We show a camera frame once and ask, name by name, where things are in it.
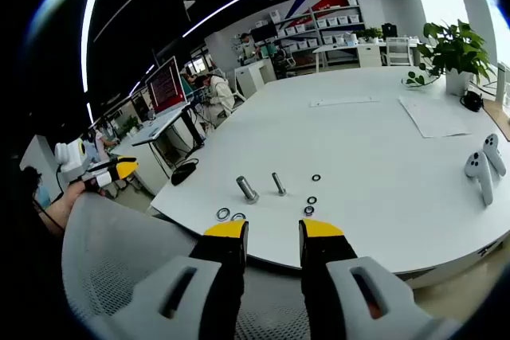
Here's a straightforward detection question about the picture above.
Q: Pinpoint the shelf with white bins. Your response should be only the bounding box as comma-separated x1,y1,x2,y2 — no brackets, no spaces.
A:
254,0,366,53

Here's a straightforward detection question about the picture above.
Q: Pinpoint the long white office desk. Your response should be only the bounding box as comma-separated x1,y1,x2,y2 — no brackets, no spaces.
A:
107,128,176,197

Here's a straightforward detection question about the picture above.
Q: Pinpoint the small potted plant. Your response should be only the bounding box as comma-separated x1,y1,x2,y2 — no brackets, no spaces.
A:
354,27,384,45

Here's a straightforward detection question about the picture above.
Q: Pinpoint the white cylinder bottle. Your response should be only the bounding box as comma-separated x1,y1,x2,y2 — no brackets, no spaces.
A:
496,63,510,106

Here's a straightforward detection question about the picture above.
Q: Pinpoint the white game controller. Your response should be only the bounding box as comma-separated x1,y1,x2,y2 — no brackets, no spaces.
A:
482,132,507,178
464,150,495,208

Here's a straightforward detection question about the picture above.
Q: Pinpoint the grey mesh office chair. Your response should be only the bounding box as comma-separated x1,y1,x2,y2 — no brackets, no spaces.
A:
61,191,312,340

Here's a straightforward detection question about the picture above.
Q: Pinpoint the white paper sheet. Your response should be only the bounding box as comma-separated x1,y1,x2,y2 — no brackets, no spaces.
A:
398,95,471,139

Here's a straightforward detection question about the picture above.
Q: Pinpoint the large potted green plant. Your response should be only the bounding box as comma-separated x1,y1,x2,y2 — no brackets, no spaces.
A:
402,19,493,97

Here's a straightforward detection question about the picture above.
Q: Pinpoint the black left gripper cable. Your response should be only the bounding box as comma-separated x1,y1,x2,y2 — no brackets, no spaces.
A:
54,162,67,197

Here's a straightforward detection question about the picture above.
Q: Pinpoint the white background desk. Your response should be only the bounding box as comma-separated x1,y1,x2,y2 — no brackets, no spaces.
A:
312,41,423,72

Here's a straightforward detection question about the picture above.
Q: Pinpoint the white slatted chair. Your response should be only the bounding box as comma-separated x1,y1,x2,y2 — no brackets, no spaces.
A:
385,36,414,67

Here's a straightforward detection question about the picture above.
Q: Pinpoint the large threaded stud bolt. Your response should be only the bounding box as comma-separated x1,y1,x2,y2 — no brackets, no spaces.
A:
235,174,261,205

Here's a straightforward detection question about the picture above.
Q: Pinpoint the black computer mouse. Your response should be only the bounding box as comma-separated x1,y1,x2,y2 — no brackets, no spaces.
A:
170,162,198,186

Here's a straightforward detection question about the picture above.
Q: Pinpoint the white laptop with red screen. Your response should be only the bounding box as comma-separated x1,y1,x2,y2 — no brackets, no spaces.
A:
131,56,192,147

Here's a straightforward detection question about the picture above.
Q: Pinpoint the black monitor on stand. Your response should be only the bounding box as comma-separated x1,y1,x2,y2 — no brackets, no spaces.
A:
249,23,279,43

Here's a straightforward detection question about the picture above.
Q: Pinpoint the white cabinet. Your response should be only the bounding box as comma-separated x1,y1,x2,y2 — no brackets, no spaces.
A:
233,59,278,98

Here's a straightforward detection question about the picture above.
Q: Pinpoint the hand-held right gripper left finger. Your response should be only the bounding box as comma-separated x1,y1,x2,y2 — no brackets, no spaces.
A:
89,219,250,340

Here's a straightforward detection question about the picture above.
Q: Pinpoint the person's left hand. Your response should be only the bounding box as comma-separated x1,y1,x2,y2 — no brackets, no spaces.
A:
59,181,108,217

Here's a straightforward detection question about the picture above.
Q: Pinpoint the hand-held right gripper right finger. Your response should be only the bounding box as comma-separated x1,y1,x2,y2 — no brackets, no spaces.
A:
298,218,459,340

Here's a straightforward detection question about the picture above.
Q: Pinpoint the small threaded stud bolt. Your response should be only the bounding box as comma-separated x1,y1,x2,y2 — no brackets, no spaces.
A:
271,171,288,197

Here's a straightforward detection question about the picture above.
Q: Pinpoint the tilted laptop stand table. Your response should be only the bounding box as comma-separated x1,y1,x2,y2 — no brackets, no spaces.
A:
131,104,206,154

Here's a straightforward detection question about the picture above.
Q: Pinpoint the small black device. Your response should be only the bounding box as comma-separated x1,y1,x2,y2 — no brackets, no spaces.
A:
460,91,484,113

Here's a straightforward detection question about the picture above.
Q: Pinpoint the small leafy desk plant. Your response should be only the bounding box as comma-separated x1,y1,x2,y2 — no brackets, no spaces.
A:
119,115,143,138

